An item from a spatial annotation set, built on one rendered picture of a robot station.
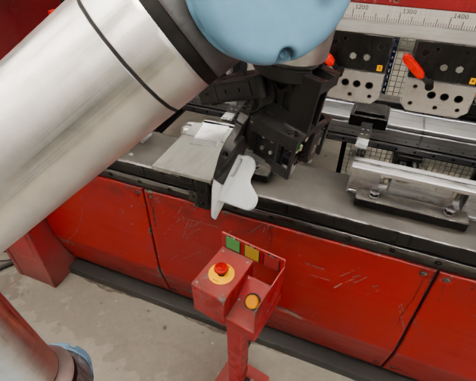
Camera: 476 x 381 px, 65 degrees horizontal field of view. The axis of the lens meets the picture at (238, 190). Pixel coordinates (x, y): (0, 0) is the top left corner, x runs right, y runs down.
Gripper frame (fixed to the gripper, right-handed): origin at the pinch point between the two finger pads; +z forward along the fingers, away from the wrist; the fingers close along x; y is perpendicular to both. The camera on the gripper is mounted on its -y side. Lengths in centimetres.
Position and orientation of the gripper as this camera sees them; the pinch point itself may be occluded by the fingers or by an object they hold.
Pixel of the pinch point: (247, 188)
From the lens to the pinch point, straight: 51.9
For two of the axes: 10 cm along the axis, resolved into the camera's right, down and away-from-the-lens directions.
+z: -1.1, 7.2, 6.9
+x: 6.5, -4.7, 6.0
